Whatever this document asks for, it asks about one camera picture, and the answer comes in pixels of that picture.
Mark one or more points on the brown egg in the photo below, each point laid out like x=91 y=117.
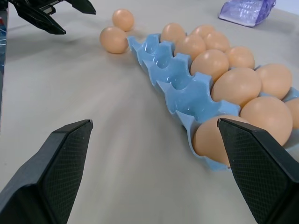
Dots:
x=217 y=41
x=237 y=86
x=202 y=30
x=266 y=119
x=123 y=19
x=275 y=80
x=241 y=57
x=209 y=63
x=208 y=142
x=189 y=46
x=172 y=32
x=294 y=113
x=114 y=40

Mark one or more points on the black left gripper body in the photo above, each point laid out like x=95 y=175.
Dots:
x=47 y=9

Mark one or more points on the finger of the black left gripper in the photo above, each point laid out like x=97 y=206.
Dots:
x=84 y=6
x=42 y=21

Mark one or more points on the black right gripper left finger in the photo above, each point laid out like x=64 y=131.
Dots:
x=46 y=177

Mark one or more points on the blue plastic egg tray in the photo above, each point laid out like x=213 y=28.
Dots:
x=177 y=93

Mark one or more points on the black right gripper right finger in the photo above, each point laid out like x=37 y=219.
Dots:
x=261 y=177

